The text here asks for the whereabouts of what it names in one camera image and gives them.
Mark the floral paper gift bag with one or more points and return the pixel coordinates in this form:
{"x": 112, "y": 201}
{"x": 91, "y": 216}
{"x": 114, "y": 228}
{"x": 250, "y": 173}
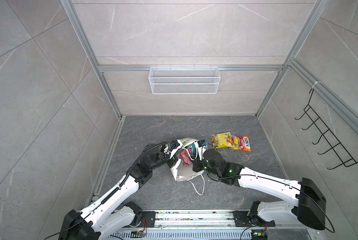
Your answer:
{"x": 183, "y": 173}

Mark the yellow green snack packet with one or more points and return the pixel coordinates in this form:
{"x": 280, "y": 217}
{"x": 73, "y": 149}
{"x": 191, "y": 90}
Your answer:
{"x": 223, "y": 140}

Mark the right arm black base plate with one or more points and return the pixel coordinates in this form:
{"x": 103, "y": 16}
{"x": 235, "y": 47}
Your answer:
{"x": 243, "y": 219}

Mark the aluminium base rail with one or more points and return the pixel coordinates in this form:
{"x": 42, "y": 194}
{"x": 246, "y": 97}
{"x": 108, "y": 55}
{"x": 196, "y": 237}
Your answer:
{"x": 211, "y": 225}

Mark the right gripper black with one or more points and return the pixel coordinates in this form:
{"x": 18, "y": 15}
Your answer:
{"x": 196, "y": 165}

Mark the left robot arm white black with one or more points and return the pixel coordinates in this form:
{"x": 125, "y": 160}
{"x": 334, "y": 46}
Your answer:
{"x": 110, "y": 213}

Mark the purple snack packet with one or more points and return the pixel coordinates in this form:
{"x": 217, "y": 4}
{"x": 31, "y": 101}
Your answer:
{"x": 186, "y": 157}

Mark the orange pink Fox's candy packet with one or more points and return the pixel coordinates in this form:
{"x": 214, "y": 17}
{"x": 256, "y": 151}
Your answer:
{"x": 241, "y": 143}

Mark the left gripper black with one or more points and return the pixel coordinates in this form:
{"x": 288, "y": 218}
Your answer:
{"x": 173, "y": 161}

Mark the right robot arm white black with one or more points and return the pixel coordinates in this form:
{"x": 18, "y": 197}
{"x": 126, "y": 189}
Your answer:
{"x": 298, "y": 200}

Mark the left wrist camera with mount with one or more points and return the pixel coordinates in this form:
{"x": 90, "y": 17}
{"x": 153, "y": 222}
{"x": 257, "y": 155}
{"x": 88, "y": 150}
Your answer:
{"x": 173, "y": 146}

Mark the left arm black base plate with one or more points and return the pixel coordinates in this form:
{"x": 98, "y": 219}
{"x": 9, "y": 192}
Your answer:
{"x": 144, "y": 219}

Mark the black wire hook rack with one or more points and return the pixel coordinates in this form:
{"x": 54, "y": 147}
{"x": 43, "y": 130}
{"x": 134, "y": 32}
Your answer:
{"x": 325, "y": 132}

